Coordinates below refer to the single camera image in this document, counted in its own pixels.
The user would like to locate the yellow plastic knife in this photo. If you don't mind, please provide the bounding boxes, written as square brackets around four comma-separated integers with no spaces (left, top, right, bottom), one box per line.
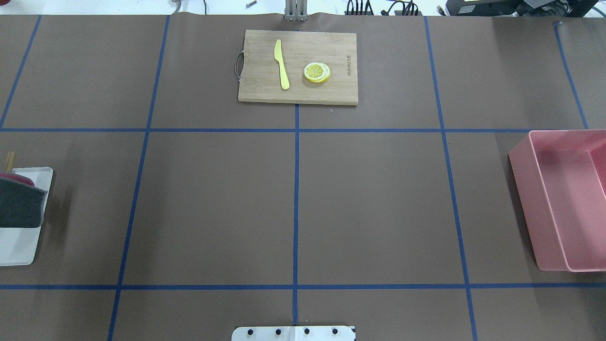
[273,39,290,90]

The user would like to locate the pink plastic bin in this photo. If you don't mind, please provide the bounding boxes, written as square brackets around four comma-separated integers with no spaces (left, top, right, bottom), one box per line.
[509,129,606,272]

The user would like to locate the aluminium frame post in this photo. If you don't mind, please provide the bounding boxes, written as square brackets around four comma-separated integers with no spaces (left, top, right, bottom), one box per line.
[284,0,308,22]

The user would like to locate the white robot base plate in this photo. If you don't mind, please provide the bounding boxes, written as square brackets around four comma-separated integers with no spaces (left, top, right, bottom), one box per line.
[231,325,356,341]

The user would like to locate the white rectangular tray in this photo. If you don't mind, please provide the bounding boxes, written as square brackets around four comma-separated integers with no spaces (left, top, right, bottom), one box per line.
[0,167,53,266]

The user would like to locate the wooden rack rod near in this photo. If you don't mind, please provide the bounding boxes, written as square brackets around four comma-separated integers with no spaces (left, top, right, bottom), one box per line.
[4,151,17,172]

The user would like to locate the bamboo cutting board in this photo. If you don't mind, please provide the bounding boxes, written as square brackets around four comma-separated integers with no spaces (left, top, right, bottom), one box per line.
[238,29,359,106]

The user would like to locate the yellow lemon slices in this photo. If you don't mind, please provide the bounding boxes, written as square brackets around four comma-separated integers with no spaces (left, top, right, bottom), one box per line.
[303,62,330,83]

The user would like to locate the grey and pink cloth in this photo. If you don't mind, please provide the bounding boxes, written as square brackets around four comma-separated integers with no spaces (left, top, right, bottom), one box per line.
[0,172,48,228]

